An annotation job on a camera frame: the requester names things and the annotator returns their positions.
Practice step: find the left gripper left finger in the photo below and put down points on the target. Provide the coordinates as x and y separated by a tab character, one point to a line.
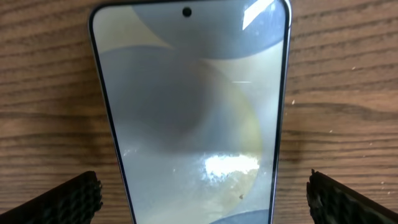
73	202

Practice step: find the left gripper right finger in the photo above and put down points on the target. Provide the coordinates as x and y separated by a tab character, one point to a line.
331	202

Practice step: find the blue Galaxy smartphone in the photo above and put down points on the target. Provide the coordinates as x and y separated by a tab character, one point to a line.
194	93

